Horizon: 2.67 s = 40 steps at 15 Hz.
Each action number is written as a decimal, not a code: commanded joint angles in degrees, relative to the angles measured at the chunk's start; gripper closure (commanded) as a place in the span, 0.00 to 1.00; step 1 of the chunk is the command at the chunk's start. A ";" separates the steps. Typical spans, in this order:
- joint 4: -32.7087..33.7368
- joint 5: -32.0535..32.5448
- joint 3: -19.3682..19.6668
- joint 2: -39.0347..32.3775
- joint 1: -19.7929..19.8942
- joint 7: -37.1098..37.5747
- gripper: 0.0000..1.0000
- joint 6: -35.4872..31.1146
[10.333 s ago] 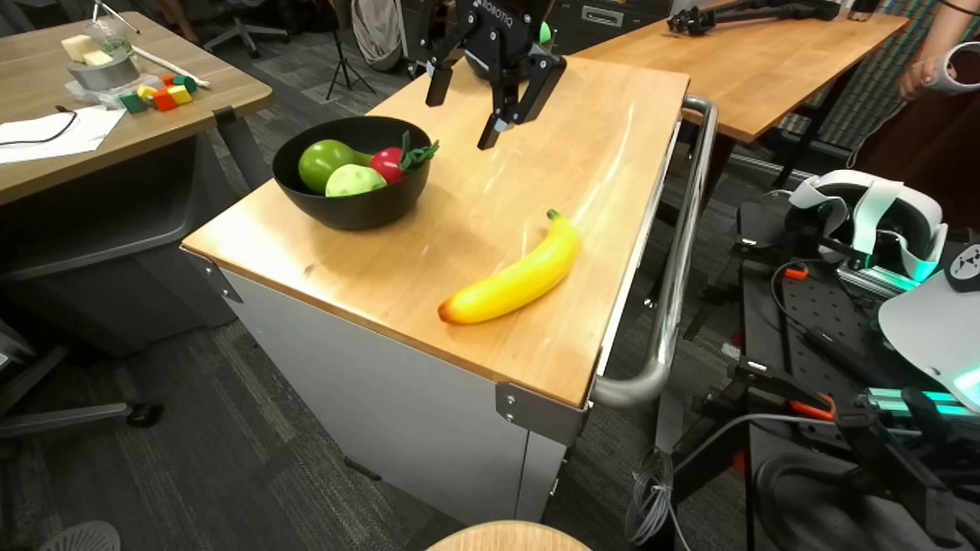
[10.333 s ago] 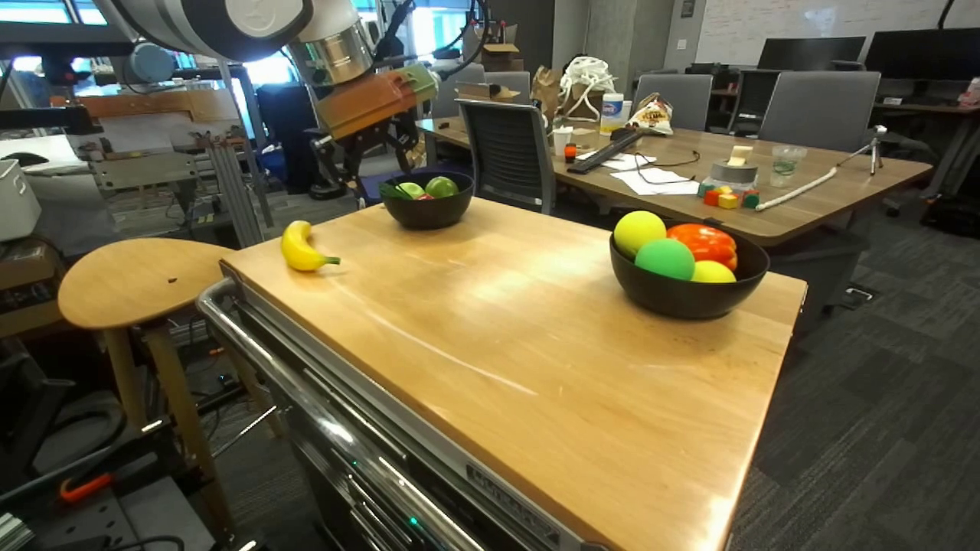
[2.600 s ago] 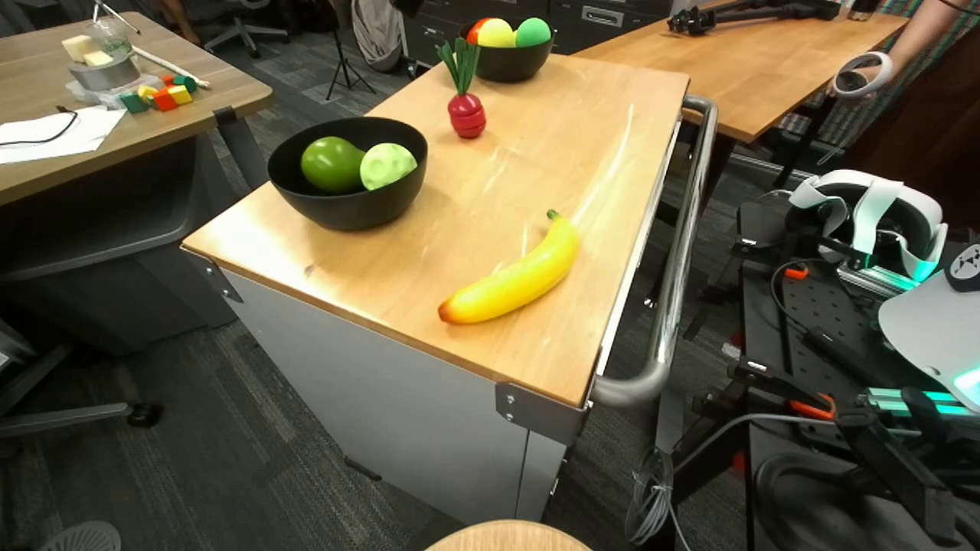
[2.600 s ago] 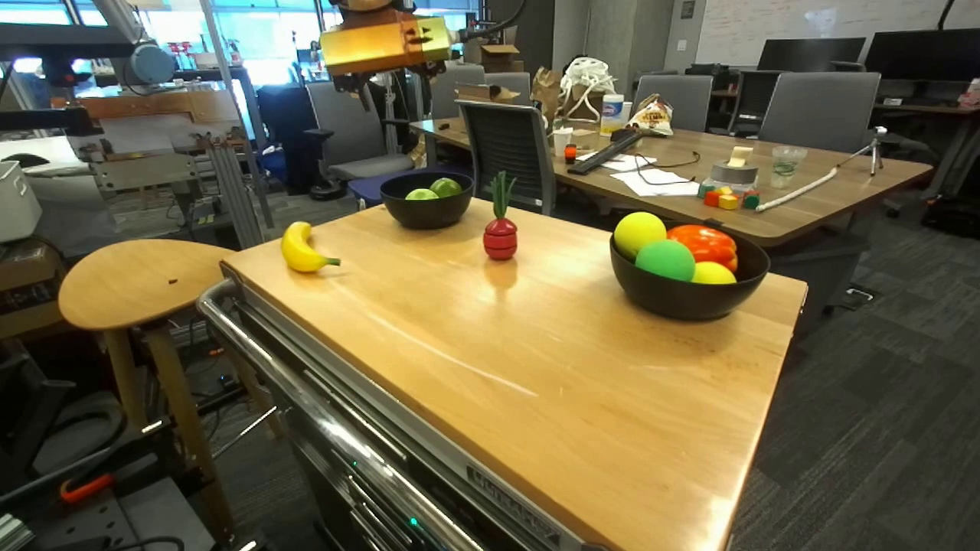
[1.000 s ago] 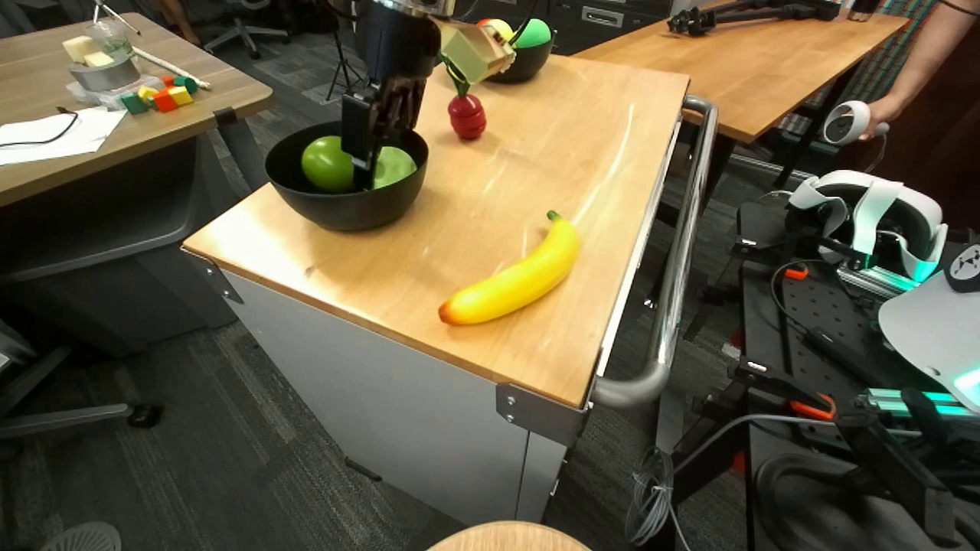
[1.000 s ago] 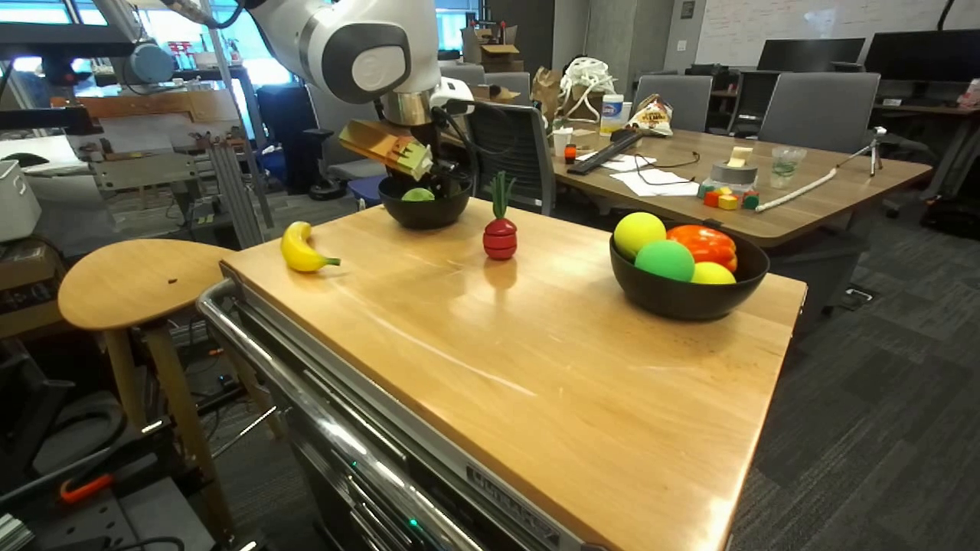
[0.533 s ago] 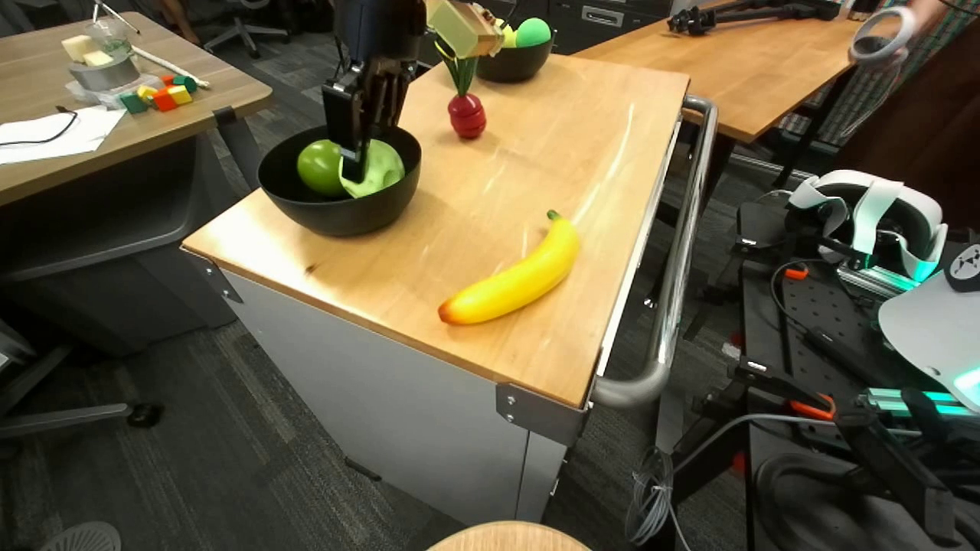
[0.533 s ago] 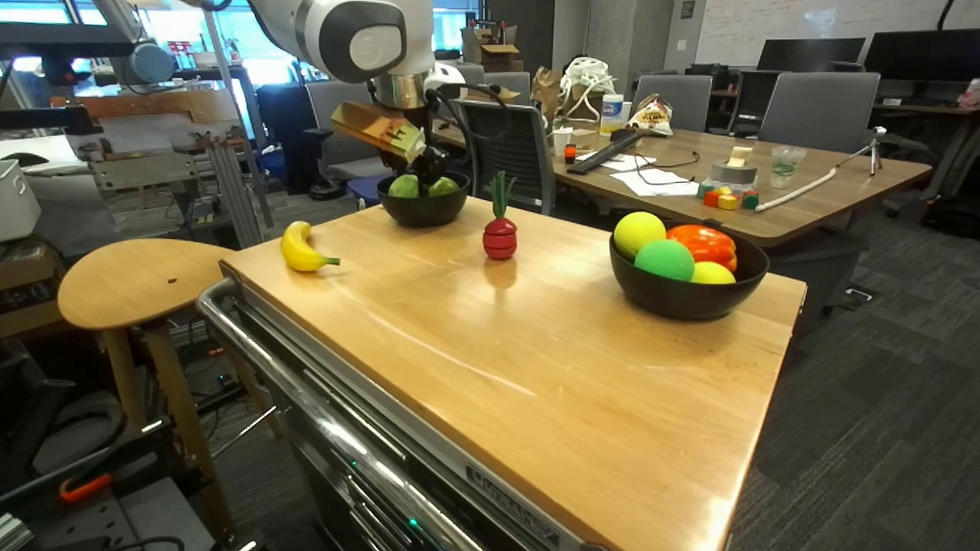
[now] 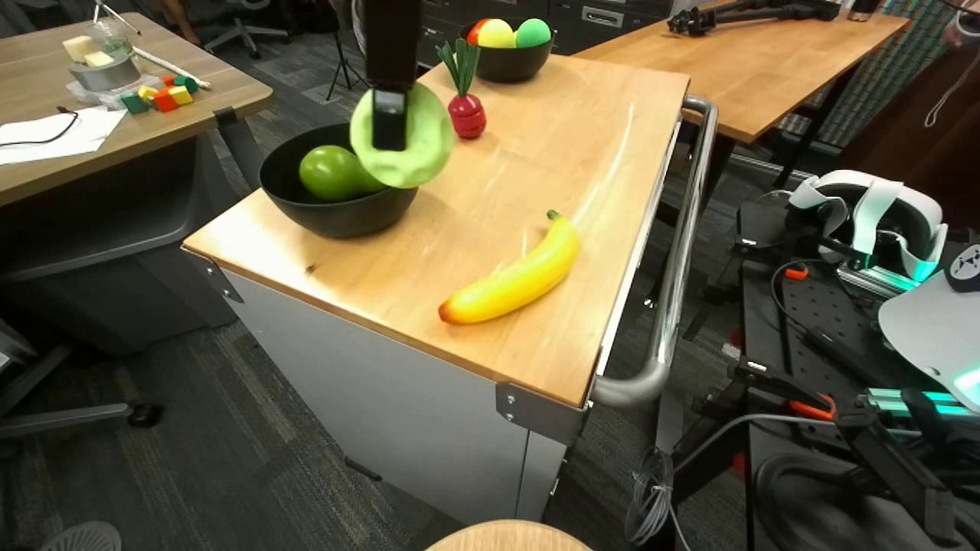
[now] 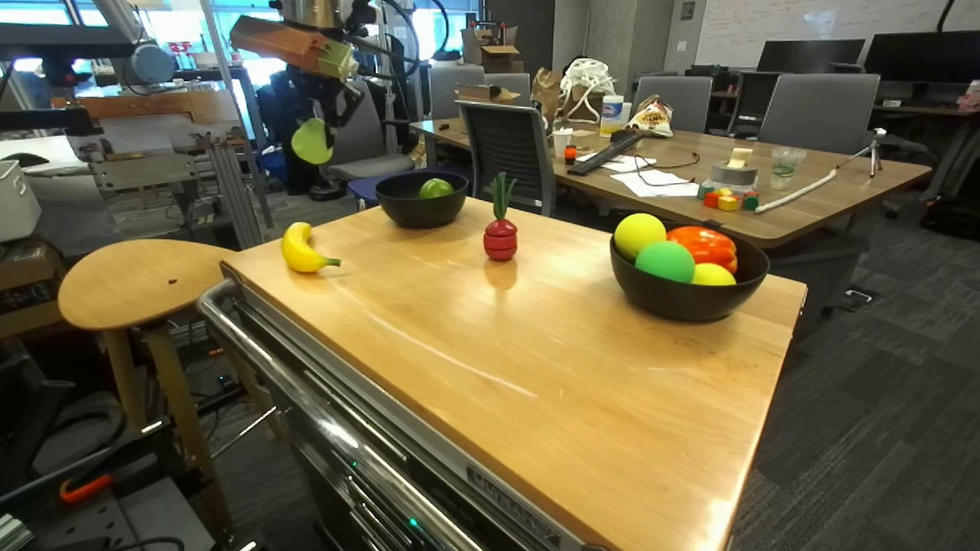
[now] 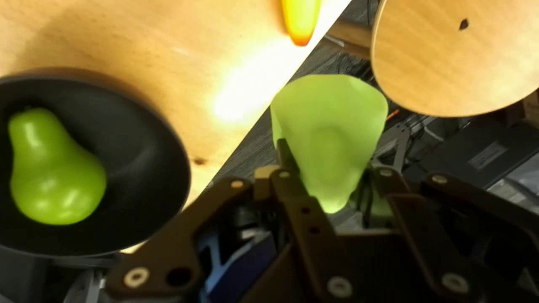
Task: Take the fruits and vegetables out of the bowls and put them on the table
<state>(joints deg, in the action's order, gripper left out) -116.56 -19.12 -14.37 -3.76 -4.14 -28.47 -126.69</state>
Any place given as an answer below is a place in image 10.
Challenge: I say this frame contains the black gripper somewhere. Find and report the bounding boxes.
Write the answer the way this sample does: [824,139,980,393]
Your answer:
[271,66,354,141]

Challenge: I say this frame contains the light green dimpled ball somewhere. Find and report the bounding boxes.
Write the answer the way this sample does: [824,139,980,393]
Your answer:
[289,112,338,169]

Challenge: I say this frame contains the yellow toy banana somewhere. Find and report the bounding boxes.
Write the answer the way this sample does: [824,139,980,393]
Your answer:
[280,217,344,274]

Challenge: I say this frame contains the red toy radish green leaves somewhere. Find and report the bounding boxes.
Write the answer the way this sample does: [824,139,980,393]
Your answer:
[480,169,521,266]

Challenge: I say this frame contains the small black bowl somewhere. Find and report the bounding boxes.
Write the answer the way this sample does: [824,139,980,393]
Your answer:
[375,169,472,232]

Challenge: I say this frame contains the wooden crate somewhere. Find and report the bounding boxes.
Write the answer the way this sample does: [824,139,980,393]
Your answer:
[72,85,245,131]

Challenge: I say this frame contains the grey robot joint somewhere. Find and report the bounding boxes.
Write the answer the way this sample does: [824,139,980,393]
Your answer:
[96,0,180,89]

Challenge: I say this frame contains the black mesh office chair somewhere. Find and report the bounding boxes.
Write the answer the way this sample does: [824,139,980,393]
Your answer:
[454,94,561,217]

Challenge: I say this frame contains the cardboard box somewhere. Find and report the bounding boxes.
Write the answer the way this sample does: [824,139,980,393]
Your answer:
[475,41,528,78]

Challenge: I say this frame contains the round wooden stool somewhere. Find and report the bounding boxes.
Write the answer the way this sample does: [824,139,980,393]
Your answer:
[56,236,243,540]

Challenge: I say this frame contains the long black bar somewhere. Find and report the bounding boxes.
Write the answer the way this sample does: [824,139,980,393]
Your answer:
[564,121,649,176]

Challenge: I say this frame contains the clear water bottle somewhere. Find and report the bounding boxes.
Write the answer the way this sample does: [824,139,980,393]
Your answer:
[596,89,627,141]

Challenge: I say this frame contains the white appliance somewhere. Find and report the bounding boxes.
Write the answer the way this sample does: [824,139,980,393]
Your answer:
[0,157,47,245]

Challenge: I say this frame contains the crumpled plastic bag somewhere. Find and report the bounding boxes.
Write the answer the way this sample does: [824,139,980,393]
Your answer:
[625,94,678,141]

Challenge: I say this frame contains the yellow-green toy ball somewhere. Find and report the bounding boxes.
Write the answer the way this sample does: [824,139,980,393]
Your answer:
[611,208,670,259]

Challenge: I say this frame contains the white paper sheets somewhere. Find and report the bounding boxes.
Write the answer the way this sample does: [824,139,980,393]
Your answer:
[599,149,704,201]

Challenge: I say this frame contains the wooden butcher block table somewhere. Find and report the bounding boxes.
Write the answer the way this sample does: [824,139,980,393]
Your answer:
[197,192,812,551]

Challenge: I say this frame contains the green toy ball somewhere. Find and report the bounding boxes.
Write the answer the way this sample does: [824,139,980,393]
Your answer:
[630,236,697,284]

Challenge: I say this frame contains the orange toy bell pepper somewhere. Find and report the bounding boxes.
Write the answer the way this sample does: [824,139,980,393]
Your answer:
[667,221,740,274]

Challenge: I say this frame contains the large black bowl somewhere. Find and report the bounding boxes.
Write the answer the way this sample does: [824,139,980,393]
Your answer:
[605,228,771,323]

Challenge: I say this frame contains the colourful toy blocks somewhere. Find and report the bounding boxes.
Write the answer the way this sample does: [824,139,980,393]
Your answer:
[697,181,765,215]

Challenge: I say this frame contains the yellow toy lemon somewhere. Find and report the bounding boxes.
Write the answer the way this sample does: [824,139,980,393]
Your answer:
[689,257,737,288]

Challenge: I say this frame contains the black perforated breadboard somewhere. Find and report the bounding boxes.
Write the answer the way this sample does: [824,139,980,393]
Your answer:
[0,473,221,551]

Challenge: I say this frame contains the orange black clamp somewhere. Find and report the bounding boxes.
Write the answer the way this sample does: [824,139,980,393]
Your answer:
[56,467,120,507]

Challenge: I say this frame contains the clear plastic cup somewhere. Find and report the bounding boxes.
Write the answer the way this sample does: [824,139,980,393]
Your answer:
[768,143,812,183]

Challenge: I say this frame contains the thin white stick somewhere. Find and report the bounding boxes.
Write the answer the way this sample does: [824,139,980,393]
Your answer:
[752,161,843,215]

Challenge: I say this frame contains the black computer monitor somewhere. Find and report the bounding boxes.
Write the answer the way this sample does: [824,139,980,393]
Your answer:
[755,33,869,78]
[865,29,980,85]

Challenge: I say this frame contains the wooden office table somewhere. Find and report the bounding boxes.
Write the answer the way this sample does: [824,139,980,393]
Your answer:
[411,106,937,253]

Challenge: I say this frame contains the small tripod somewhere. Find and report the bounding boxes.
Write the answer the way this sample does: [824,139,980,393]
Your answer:
[855,121,891,181]

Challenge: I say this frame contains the aluminium frame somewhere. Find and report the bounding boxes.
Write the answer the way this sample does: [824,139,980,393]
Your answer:
[90,130,276,252]

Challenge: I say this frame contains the silver cart handle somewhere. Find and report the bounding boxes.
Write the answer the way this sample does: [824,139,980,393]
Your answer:
[197,278,488,551]

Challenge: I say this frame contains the white rope bundle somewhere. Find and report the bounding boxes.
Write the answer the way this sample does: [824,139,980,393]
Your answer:
[557,54,620,121]

